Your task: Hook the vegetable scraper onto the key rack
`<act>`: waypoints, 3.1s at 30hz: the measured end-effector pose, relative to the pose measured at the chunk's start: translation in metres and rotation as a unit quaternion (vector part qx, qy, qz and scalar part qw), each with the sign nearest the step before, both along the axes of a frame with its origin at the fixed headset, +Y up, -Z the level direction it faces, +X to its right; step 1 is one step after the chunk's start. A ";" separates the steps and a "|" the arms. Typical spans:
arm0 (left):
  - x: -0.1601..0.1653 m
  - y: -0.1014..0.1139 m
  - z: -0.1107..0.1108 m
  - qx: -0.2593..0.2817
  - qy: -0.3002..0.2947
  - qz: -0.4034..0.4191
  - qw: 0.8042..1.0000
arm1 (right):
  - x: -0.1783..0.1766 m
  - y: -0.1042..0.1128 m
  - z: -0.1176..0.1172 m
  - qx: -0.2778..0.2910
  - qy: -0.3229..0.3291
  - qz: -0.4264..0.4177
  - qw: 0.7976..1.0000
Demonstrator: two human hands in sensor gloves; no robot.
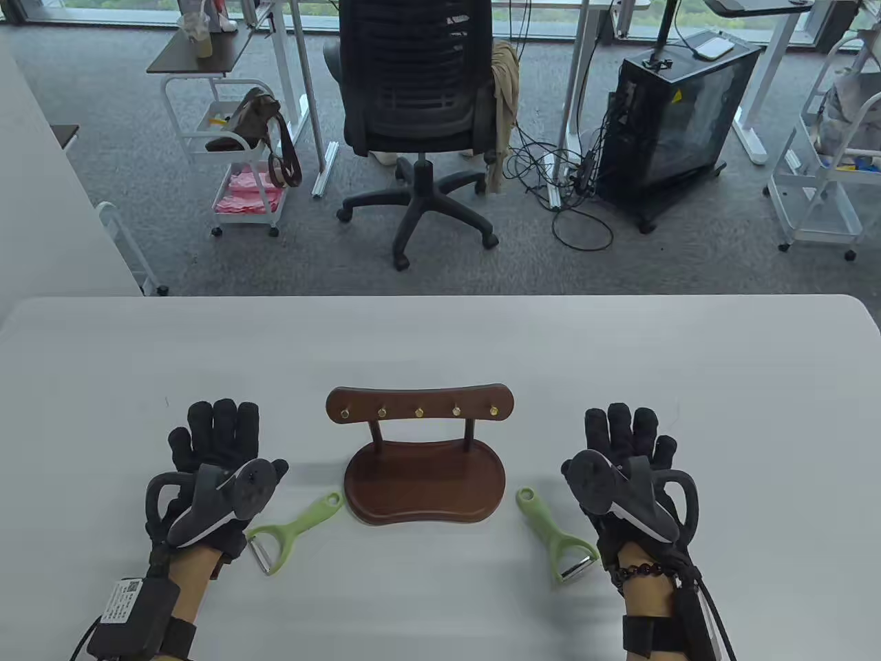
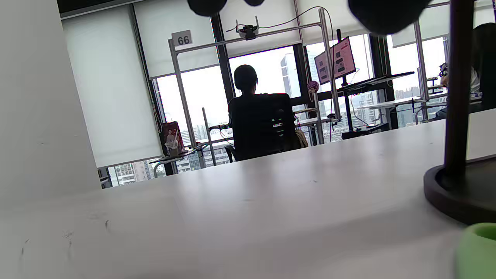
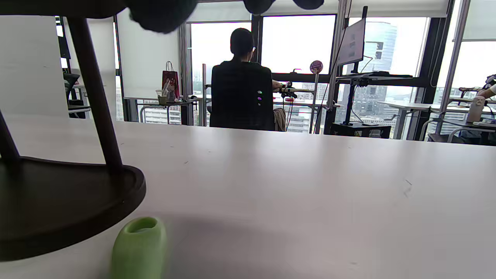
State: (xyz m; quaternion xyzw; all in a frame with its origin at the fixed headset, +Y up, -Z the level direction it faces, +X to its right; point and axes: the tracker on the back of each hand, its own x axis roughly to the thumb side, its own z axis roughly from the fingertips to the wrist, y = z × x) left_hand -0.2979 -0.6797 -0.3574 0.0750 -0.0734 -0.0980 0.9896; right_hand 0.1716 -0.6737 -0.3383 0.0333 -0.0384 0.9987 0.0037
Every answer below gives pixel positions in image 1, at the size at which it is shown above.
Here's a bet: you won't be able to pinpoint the person's right hand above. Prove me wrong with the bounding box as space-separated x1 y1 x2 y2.
561 403 696 593

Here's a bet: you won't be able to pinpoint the person's left hand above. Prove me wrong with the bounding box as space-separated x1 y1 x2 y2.
148 399 290 579

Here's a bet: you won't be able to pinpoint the green vegetable scraper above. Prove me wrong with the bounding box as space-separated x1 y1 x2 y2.
246 492 345 576
516 487 599 586

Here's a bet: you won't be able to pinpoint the brown wooden key rack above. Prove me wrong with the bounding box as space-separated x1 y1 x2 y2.
326 383 516 525

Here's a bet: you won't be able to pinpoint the person's right forearm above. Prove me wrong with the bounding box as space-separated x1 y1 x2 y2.
616 541 696 661

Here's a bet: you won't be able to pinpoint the black left forearm sensor box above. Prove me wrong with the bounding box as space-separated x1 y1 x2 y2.
86 577 198 661

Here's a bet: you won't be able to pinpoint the person's left forearm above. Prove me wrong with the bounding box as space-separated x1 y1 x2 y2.
148 547 222 661

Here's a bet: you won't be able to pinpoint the grey right hand tracker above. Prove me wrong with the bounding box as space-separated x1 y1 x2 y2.
563 450 699 545

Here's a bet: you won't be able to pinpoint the grey hand tracker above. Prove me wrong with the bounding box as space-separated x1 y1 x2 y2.
145 458 279 549
563 450 699 545

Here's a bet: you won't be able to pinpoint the grey left hand tracker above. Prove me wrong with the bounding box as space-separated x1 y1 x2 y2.
145 458 279 549

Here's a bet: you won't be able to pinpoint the pink packets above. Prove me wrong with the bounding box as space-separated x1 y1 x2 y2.
215 169 284 214

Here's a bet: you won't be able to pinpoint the black power strip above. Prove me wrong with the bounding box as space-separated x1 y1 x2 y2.
570 148 599 195

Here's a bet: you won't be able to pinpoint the white partition panel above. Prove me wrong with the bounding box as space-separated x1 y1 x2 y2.
0 31 169 331

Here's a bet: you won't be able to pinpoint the brown handbag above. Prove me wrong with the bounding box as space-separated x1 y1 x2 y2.
205 87 304 189

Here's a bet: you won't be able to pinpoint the black computer case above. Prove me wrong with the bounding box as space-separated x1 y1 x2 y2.
595 30 763 235

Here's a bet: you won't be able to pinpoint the beige garment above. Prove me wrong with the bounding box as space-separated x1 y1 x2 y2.
485 40 520 195

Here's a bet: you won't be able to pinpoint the dark cart tabletop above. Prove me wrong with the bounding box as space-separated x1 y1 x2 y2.
146 28 257 75

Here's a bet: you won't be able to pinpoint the clear plastic drink cup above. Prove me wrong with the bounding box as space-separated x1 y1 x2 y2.
177 14 214 59

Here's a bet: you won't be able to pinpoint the grey bag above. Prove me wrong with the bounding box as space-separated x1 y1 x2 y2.
816 72 881 162

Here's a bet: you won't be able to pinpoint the black stand pole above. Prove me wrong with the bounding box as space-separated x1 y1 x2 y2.
644 0 681 70

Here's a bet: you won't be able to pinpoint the black mesh office chair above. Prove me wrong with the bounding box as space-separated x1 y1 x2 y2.
323 0 513 271

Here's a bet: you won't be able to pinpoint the dark bead bracelet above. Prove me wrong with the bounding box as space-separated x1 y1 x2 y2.
613 563 679 596

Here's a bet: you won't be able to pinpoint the black right forearm sensor strap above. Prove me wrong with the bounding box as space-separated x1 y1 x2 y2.
623 565 737 661

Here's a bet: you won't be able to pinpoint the black sensor cable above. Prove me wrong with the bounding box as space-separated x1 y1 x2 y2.
69 616 104 661

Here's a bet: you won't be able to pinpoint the white wire rolling cart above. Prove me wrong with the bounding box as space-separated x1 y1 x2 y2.
763 31 881 262

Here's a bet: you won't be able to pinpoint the tangle of black cables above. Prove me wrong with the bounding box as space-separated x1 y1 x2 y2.
506 0 615 252

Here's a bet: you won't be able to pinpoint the white desk frame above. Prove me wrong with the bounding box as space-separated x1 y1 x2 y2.
544 0 651 211
705 0 837 166
244 0 339 199

